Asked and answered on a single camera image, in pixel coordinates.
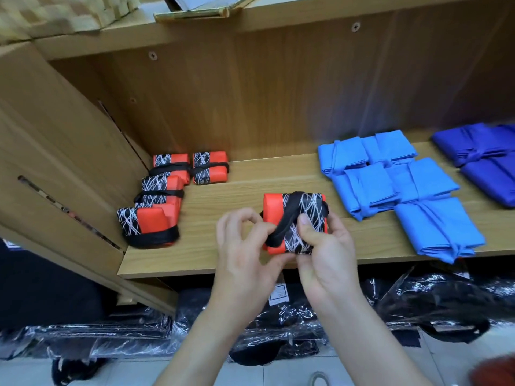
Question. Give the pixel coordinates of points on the gold stand with white card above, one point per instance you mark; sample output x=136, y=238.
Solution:
x=205, y=5

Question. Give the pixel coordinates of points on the white blue-edged label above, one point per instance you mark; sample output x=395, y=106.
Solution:
x=12, y=244

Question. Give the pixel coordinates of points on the person's left hand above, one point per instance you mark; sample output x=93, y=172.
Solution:
x=245, y=269

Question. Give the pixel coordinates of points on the person's right shoe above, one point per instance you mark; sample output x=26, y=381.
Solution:
x=319, y=379

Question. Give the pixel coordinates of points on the beige woven basket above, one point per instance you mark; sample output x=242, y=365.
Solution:
x=56, y=13

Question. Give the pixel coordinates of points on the red bag with black lettering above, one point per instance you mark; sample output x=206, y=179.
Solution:
x=163, y=187
x=294, y=217
x=151, y=221
x=211, y=167

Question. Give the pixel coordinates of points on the black plastic-wrapped bag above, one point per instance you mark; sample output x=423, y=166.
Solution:
x=442, y=301
x=88, y=337

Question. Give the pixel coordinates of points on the wooden shelf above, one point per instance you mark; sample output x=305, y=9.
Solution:
x=257, y=92

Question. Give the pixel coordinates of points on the person's right hand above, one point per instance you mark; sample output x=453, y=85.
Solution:
x=330, y=261

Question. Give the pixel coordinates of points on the person's right forearm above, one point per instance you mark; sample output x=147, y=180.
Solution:
x=370, y=345

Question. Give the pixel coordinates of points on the red shopping basket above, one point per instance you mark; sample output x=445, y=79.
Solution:
x=495, y=370

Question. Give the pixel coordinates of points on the white paper tag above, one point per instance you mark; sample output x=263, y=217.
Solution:
x=279, y=294

